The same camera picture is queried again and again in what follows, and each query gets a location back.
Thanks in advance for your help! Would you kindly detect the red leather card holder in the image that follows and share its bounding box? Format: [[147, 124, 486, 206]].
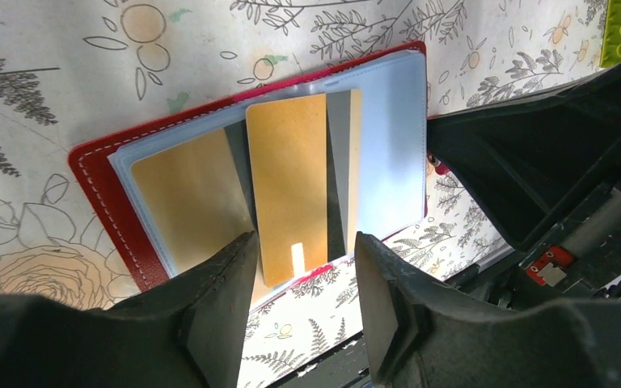
[[68, 40, 427, 291]]

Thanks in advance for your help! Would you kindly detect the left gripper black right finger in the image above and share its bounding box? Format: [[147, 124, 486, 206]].
[[355, 233, 621, 387]]

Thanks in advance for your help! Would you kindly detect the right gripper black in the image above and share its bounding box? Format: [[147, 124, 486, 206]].
[[427, 63, 621, 310]]

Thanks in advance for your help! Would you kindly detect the gold credit card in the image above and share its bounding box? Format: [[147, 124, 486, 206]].
[[246, 94, 328, 287], [130, 122, 255, 276]]

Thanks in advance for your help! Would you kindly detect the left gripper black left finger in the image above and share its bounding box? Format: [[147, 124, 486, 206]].
[[0, 232, 260, 387]]

